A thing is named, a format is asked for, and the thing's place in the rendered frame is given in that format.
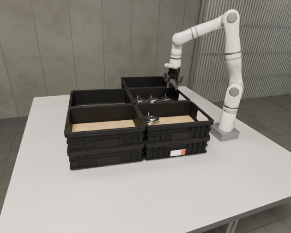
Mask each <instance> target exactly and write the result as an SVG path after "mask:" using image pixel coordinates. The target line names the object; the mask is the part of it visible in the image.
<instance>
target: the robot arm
mask: <svg viewBox="0 0 291 233"><path fill-rule="evenodd" d="M239 22H240V15H239V13H238V11H237V10H234V9H230V10H228V11H227V12H225V13H224V14H223V15H221V16H220V17H218V18H216V19H214V20H211V21H209V22H205V23H202V24H199V25H196V26H194V27H191V28H189V29H187V30H186V31H182V32H180V33H175V34H174V35H173V37H172V50H171V54H170V63H169V64H168V63H166V64H165V65H164V67H168V68H169V71H168V72H165V73H164V81H166V82H167V88H169V86H170V80H171V79H174V80H175V82H176V88H175V90H177V89H178V85H179V84H181V83H182V80H183V77H184V75H180V66H181V56H182V44H183V43H186V42H188V41H190V40H193V39H196V38H198V37H201V36H203V35H205V34H207V33H210V32H212V31H215V30H218V29H222V28H225V35H226V41H225V50H224V54H225V63H226V66H227V69H228V72H229V87H228V88H227V91H226V95H225V99H224V106H223V109H222V113H221V117H220V120H219V124H218V129H219V130H221V131H224V132H231V131H232V130H233V127H234V124H235V121H236V114H237V110H238V107H239V103H240V99H241V96H242V93H243V90H244V87H243V80H242V73H241V70H242V55H241V45H240V37H239ZM167 75H169V78H168V79H167ZM178 77H180V80H179V79H178ZM178 80H179V81H178Z"/></svg>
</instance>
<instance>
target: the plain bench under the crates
mask: <svg viewBox="0 0 291 233"><path fill-rule="evenodd" d="M178 90H180V91H181V92H182V93H183V94H184V95H186V96H187V97H188V98H189V99H190V100H191V101H193V102H194V103H195V104H196V105H197V106H198V107H200V108H201V109H202V110H203V111H204V112H205V113H206V114H208V115H209V116H210V117H211V118H212V119H213V120H214V123H218V122H219V120H220V117H221V113H222V109H221V108H219V107H217V106H216V105H214V104H212V103H211V102H209V101H208V100H206V99H204V98H203V97H201V96H200V95H198V94H197V93H195V92H193V91H192V90H190V89H188V88H187V87H185V86H179V87H178ZM69 99H70V95H60V96H48V97H35V98H34V99H33V103H32V106H31V110H30V113H29V117H28V120H27V124H26V127H25V130H24V135H23V138H22V141H21V145H20V148H19V152H18V155H17V159H16V163H15V166H14V169H13V173H12V177H11V180H10V183H9V187H8V190H7V194H6V198H5V201H4V205H3V208H2V212H1V215H0V233H202V232H205V231H208V230H211V229H213V228H216V227H217V229H216V232H215V233H234V231H235V228H236V226H237V223H238V221H239V219H241V218H244V217H247V216H249V215H253V214H255V213H258V212H261V211H263V210H266V209H269V208H272V207H275V206H278V205H281V204H283V203H286V202H289V201H291V152H289V151H287V150H286V149H284V148H283V147H281V146H280V145H278V144H276V143H275V142H273V141H272V140H270V139H268V138H267V137H265V136H264V135H262V134H260V133H259V132H257V131H256V130H254V129H252V128H251V127H249V126H248V125H246V124H244V123H243V122H241V121H240V120H238V119H236V121H235V124H234V128H236V129H237V130H239V131H240V134H239V137H238V139H233V140H228V141H222V142H220V141H219V140H218V139H217V138H215V137H214V136H213V135H212V134H211V133H209V135H210V140H209V141H208V142H207V144H208V146H206V151H207V152H206V153H199V154H192V155H184V156H177V157H169V158H162V159H152V160H145V159H144V160H143V161H137V162H130V163H123V164H116V165H108V166H98V167H91V168H84V169H76V170H70V168H69V167H70V162H69V157H68V156H67V138H65V136H64V129H65V123H66V117H67V110H68V105H69Z"/></svg>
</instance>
